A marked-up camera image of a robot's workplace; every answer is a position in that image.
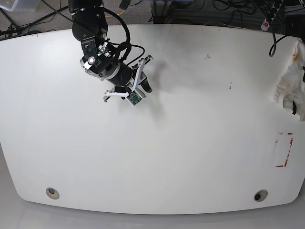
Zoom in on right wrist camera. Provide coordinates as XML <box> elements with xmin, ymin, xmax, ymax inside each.
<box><xmin>126</xmin><ymin>91</ymin><xmax>142</xmax><ymax>106</ymax></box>

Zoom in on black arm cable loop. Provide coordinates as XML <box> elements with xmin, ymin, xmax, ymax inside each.
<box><xmin>261</xmin><ymin>0</ymin><xmax>288</xmax><ymax>58</ymax></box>

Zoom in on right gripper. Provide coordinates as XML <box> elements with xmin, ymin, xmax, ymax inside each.
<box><xmin>80</xmin><ymin>42</ymin><xmax>153</xmax><ymax>102</ymax></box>

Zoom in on table grommet hole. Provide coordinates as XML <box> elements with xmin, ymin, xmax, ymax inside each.
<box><xmin>254</xmin><ymin>189</ymin><xmax>268</xmax><ymax>202</ymax></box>
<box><xmin>46</xmin><ymin>187</ymin><xmax>60</xmax><ymax>200</ymax></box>

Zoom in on red tape rectangle marking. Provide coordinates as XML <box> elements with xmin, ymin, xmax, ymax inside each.
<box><xmin>273</xmin><ymin>132</ymin><xmax>294</xmax><ymax>167</ymax></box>

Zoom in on clear plastic storage box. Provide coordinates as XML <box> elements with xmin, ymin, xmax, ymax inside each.
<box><xmin>0</xmin><ymin>0</ymin><xmax>40</xmax><ymax>12</ymax></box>

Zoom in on white power strip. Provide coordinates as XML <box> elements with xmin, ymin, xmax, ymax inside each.
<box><xmin>261</xmin><ymin>19</ymin><xmax>273</xmax><ymax>31</ymax></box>

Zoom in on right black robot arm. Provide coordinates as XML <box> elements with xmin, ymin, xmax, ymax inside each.
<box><xmin>68</xmin><ymin>0</ymin><xmax>152</xmax><ymax>106</ymax></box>

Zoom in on white printed T-shirt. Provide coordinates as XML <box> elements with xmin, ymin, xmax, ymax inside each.
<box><xmin>271</xmin><ymin>41</ymin><xmax>305</xmax><ymax>122</ymax></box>

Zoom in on left table grommet hole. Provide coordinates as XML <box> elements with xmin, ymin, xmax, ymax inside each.
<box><xmin>46</xmin><ymin>187</ymin><xmax>60</xmax><ymax>200</ymax></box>

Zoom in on right table grommet hole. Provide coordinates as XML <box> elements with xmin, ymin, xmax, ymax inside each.
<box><xmin>254</xmin><ymin>189</ymin><xmax>268</xmax><ymax>202</ymax></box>

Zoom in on black tripod stand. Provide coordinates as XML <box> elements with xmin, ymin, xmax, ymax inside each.
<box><xmin>0</xmin><ymin>3</ymin><xmax>72</xmax><ymax>40</ymax></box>

